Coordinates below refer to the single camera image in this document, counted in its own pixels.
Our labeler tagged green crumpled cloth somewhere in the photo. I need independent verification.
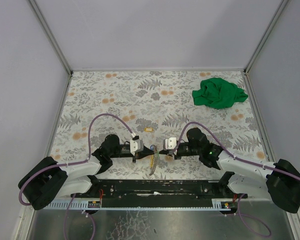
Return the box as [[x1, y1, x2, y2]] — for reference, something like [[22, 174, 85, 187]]
[[192, 77, 248, 110]]

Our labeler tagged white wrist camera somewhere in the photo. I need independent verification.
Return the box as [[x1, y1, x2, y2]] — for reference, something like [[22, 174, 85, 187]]
[[129, 135, 144, 155], [163, 137, 177, 150]]

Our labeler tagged yellow key tag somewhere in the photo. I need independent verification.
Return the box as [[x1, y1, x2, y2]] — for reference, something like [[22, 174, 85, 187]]
[[144, 127, 154, 133]]

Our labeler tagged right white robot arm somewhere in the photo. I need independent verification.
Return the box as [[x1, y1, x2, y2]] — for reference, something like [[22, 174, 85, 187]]
[[159, 127, 300, 214]]

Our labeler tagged floral table mat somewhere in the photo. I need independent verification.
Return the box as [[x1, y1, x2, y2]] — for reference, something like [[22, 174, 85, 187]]
[[43, 70, 272, 181]]

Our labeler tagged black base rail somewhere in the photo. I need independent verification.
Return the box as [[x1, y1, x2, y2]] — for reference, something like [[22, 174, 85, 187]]
[[81, 179, 240, 209]]

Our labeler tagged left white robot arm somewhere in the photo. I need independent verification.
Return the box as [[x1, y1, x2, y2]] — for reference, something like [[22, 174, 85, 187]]
[[18, 134, 154, 210]]

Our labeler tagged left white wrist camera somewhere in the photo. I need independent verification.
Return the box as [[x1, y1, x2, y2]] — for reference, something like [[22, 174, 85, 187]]
[[129, 135, 144, 155]]

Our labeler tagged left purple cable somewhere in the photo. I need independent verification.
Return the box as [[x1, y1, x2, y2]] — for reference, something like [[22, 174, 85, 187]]
[[18, 113, 138, 240]]

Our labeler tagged patterned bracelet keyring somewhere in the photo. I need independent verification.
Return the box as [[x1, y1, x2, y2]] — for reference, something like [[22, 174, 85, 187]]
[[149, 145, 159, 176]]

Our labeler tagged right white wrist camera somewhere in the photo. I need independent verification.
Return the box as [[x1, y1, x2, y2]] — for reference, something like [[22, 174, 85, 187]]
[[163, 137, 177, 150]]

